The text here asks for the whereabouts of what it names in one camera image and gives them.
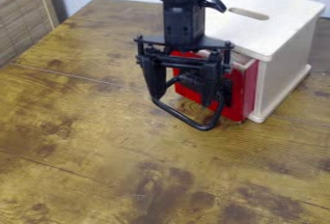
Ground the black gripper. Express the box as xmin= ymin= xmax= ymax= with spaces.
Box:
xmin=134 ymin=4 xmax=234 ymax=107

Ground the red wooden drawer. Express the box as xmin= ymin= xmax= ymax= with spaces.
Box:
xmin=170 ymin=50 xmax=259 ymax=123

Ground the black metal drawer handle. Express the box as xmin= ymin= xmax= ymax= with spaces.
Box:
xmin=152 ymin=73 xmax=234 ymax=131

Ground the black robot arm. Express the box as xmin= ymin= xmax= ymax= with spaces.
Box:
xmin=135 ymin=0 xmax=234 ymax=107

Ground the white wooden cabinet box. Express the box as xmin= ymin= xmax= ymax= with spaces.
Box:
xmin=204 ymin=0 xmax=325 ymax=123

